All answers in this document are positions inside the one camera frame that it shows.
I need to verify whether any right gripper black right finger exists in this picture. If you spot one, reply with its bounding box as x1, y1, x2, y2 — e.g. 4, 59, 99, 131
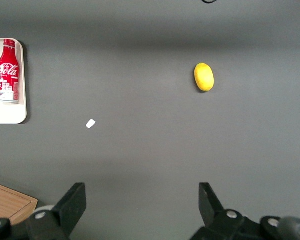
198, 182, 245, 230

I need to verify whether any wooden drawer cabinet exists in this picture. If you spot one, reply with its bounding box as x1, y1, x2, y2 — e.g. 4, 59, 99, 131
0, 180, 39, 226

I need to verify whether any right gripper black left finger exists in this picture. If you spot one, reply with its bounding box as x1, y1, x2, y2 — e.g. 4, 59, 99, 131
51, 182, 87, 237

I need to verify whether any yellow lemon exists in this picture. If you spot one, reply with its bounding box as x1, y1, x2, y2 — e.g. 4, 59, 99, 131
194, 62, 215, 93

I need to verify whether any red cola bottle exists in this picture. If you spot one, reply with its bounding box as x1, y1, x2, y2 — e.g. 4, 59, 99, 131
0, 38, 20, 105

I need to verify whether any small white scrap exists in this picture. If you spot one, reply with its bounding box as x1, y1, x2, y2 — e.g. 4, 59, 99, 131
85, 118, 97, 130

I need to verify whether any cream plastic tray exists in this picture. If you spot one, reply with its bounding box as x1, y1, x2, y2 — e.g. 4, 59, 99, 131
0, 37, 28, 125

